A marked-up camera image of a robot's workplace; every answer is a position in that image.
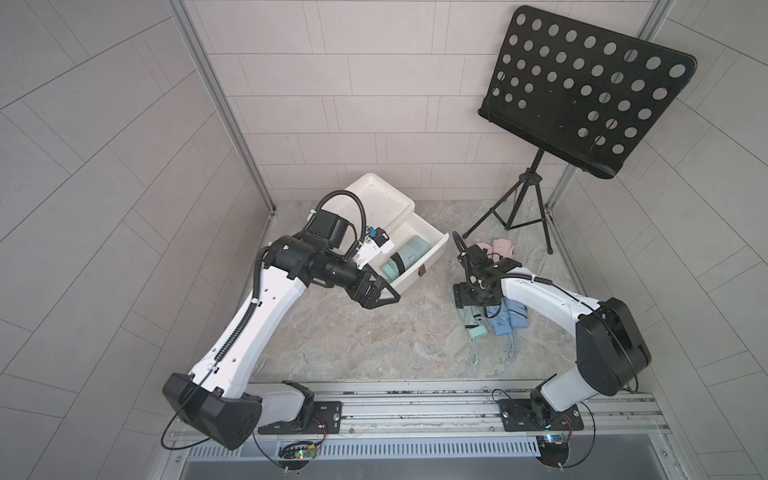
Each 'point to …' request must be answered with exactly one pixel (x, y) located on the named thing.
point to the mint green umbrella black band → (406, 257)
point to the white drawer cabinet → (386, 208)
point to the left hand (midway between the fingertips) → (391, 287)
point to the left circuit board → (296, 455)
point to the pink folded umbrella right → (502, 247)
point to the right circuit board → (554, 449)
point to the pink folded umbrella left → (488, 247)
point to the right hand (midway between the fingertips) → (465, 299)
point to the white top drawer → (400, 234)
